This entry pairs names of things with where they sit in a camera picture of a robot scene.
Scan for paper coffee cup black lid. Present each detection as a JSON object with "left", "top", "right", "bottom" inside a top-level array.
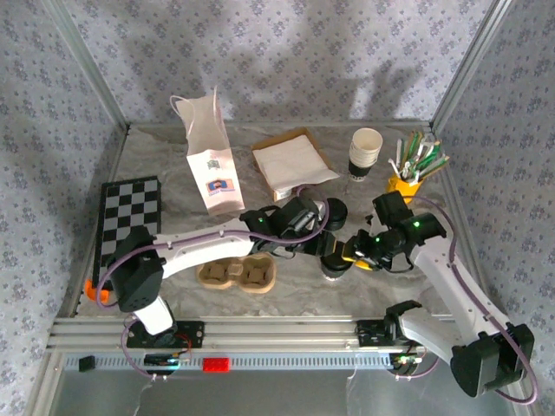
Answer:
[{"left": 319, "top": 254, "right": 353, "bottom": 283}]

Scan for brown cardboard tray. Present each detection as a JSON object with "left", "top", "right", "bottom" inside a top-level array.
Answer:
[{"left": 251, "top": 127, "right": 335, "bottom": 203}]

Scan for white paper takeout bag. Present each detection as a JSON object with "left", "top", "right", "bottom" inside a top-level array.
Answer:
[{"left": 169, "top": 85, "right": 246, "bottom": 217}]

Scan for stacked paper coffee cups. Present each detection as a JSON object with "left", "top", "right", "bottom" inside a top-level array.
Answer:
[{"left": 348, "top": 127, "right": 384, "bottom": 183}]

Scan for brown pulp cup carrier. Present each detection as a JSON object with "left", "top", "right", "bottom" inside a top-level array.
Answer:
[{"left": 196, "top": 254, "right": 278, "bottom": 296}]

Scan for white napkin stack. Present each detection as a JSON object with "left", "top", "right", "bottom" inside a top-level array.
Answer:
[{"left": 252, "top": 133, "right": 341, "bottom": 192}]

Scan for brown paper-wrapped stirrer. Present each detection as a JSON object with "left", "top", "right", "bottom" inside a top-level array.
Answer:
[{"left": 418, "top": 155, "right": 452, "bottom": 179}]

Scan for green striped wrapped straw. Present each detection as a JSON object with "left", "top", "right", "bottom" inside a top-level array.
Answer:
[{"left": 401, "top": 131, "right": 424, "bottom": 174}]

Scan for small circuit board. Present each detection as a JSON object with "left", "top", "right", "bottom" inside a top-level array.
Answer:
[
  {"left": 144, "top": 353, "right": 193, "bottom": 370},
  {"left": 389, "top": 353, "right": 424, "bottom": 369}
]

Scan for black grey chessboard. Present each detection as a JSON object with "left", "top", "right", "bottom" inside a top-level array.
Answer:
[{"left": 92, "top": 175, "right": 162, "bottom": 283}]

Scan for red toy brick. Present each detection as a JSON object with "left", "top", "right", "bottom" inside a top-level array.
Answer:
[{"left": 202, "top": 357, "right": 231, "bottom": 373}]

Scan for orange plastic object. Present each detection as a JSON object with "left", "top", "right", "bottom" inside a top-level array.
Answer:
[{"left": 84, "top": 279, "right": 112, "bottom": 301}]

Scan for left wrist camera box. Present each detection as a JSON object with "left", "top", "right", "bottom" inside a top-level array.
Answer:
[{"left": 280, "top": 195, "right": 331, "bottom": 235}]

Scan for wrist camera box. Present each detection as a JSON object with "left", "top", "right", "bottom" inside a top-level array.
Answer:
[
  {"left": 371, "top": 192, "right": 414, "bottom": 227},
  {"left": 280, "top": 195, "right": 331, "bottom": 235}
]

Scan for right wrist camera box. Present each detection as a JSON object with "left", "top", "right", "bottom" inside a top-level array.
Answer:
[{"left": 371, "top": 192, "right": 414, "bottom": 227}]

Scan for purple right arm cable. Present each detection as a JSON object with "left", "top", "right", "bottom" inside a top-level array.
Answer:
[{"left": 401, "top": 195, "right": 539, "bottom": 406}]

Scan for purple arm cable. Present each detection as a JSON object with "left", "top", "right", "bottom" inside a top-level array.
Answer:
[
  {"left": 401, "top": 195, "right": 539, "bottom": 406},
  {"left": 95, "top": 185, "right": 331, "bottom": 309}
]

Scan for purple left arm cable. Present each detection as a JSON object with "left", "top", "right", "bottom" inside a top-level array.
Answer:
[{"left": 95, "top": 185, "right": 331, "bottom": 309}]

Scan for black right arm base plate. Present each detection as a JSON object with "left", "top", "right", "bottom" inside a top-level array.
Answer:
[{"left": 357, "top": 319, "right": 428, "bottom": 348}]

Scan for aluminium front frame rail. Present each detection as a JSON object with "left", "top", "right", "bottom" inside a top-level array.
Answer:
[{"left": 47, "top": 315, "right": 517, "bottom": 348}]

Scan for grey slotted cable duct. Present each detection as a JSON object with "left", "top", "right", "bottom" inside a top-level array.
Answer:
[{"left": 60, "top": 351, "right": 400, "bottom": 370}]

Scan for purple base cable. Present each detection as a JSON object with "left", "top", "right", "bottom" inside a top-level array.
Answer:
[
  {"left": 392, "top": 344, "right": 441, "bottom": 382},
  {"left": 120, "top": 322, "right": 194, "bottom": 383}
]

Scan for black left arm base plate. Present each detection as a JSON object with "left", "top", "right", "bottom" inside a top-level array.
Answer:
[{"left": 126, "top": 320, "right": 205, "bottom": 350}]

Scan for aluminium frame post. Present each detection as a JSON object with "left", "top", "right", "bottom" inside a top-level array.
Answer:
[
  {"left": 431, "top": 0, "right": 515, "bottom": 131},
  {"left": 42, "top": 0, "right": 132, "bottom": 133}
]

